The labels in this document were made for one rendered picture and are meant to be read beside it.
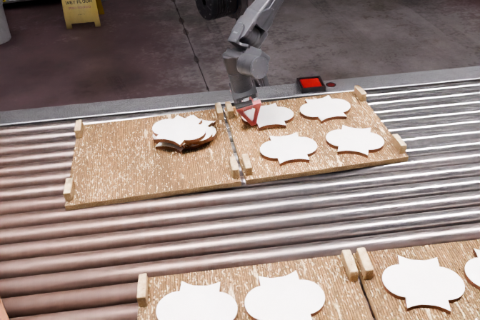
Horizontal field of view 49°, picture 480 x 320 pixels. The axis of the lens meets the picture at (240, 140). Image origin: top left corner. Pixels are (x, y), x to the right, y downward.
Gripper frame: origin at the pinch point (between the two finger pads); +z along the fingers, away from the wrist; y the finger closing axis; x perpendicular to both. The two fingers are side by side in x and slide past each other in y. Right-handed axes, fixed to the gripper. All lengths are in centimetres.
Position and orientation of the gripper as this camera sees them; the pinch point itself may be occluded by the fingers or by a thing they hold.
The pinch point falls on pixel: (250, 116)
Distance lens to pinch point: 144.8
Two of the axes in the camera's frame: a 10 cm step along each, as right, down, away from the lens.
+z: 2.5, 8.1, 5.4
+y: -1.5, -5.2, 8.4
